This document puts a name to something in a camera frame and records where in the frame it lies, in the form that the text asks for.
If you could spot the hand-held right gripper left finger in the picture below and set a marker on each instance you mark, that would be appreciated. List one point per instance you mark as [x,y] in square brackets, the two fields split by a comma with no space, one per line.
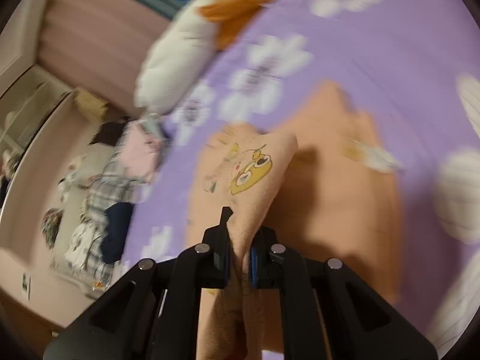
[223,255]

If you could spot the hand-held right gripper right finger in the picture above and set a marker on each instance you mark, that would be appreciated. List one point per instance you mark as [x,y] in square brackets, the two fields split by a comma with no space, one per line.
[255,266]

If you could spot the orange printed shirt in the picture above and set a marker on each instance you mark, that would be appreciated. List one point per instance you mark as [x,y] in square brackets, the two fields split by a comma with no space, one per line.
[318,202]

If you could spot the navy dark cloth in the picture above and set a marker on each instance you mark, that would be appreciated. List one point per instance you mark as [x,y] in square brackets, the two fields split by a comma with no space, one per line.
[118,232]

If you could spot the pink folded garment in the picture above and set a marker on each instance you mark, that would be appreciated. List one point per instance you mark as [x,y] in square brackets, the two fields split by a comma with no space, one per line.
[140,153]

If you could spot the white striped garment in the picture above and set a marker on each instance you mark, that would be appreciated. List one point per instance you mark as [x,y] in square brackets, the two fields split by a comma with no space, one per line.
[82,247]

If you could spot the dark brown cloth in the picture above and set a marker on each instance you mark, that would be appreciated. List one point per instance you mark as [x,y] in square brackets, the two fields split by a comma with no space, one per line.
[108,133]

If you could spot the colourful knitted cloth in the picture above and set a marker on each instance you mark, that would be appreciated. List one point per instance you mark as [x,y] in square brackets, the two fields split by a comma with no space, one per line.
[51,228]

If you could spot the yellow pleated cloth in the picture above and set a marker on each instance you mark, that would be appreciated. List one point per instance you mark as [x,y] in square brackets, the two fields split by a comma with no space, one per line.
[90,101]

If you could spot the white plush duck toy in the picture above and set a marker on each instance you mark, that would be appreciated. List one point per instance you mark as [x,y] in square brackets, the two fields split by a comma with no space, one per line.
[176,56]

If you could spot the purple floral blanket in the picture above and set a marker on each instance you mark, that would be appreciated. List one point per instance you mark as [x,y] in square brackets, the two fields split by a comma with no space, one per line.
[356,52]

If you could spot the pink curtain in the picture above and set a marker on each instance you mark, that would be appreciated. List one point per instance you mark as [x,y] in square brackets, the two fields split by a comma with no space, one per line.
[105,45]

